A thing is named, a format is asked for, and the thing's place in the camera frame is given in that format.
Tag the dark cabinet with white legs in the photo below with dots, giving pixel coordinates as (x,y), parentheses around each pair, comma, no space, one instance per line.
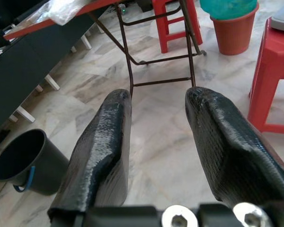
(26,68)

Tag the red folding table, brown legs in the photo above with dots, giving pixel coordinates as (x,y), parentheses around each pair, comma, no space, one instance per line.
(26,29)

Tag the teal round ball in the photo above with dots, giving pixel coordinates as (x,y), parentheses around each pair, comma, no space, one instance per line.
(227,8)

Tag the orange plastic bucket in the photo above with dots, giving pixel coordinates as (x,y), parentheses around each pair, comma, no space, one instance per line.
(234,35)

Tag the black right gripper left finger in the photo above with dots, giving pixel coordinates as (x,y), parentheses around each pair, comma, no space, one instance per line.
(101,146)

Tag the red plastic stool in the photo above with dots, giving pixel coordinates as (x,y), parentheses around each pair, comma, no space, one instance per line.
(166,28)
(274,61)

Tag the clear plastic bag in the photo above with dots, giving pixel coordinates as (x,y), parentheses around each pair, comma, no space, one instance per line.
(68,11)

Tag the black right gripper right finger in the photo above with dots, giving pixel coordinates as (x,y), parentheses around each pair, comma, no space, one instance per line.
(229,146)

